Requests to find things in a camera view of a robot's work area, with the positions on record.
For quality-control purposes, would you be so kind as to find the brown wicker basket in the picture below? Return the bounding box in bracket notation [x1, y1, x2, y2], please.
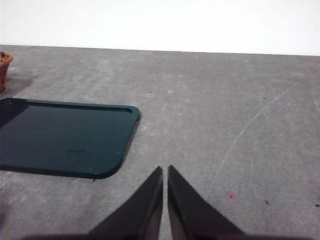
[0, 51, 14, 92]

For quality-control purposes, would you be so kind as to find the black rectangular tray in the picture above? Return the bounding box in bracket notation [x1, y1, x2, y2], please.
[0, 97, 141, 180]

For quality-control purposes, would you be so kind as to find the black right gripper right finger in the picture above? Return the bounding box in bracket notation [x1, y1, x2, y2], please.
[166, 164, 247, 240]

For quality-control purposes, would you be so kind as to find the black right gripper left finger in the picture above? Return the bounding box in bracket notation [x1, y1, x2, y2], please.
[87, 166, 164, 240]

